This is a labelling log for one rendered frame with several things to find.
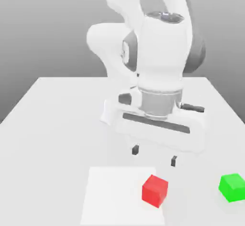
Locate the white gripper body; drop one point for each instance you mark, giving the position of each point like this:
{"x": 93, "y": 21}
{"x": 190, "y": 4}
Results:
{"x": 158, "y": 134}

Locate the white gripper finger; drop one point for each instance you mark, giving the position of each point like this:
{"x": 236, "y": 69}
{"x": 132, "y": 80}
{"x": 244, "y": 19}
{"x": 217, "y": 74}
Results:
{"x": 135, "y": 148}
{"x": 173, "y": 160}

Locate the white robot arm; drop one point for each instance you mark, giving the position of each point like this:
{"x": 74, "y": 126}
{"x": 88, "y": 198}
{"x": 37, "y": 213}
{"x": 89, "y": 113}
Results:
{"x": 162, "y": 54}

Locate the small red cube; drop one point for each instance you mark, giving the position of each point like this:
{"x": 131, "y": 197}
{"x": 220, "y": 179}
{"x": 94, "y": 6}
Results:
{"x": 154, "y": 191}

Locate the small green cube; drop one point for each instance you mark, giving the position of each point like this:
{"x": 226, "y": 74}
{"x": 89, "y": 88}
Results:
{"x": 232, "y": 187}

